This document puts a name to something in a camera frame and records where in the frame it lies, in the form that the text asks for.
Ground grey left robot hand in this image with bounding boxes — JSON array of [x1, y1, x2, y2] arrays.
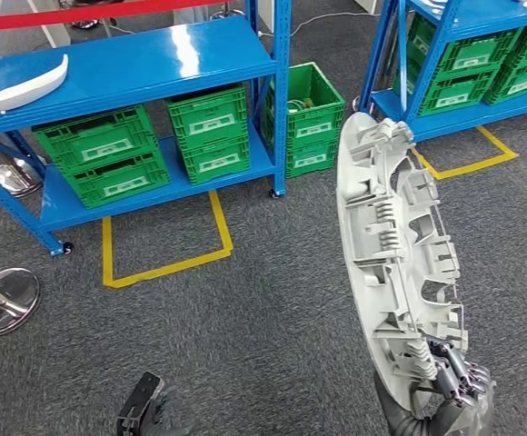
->
[[152, 384, 192, 436]]

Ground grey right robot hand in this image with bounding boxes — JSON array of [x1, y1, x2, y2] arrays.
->
[[422, 340, 496, 436]]

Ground grey plastic hubcap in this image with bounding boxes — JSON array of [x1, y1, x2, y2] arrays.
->
[[335, 112, 469, 416]]

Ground blue metal shelf rack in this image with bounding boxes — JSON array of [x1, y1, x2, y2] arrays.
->
[[0, 0, 292, 258], [359, 0, 527, 144]]

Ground white curved plastic part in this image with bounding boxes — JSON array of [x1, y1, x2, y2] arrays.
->
[[0, 54, 70, 114]]

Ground yellow floor tape outline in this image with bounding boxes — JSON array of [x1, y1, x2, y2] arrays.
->
[[411, 124, 520, 182], [102, 190, 234, 290]]

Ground red barrier belt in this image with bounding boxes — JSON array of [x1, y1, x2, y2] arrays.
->
[[0, 0, 228, 33]]

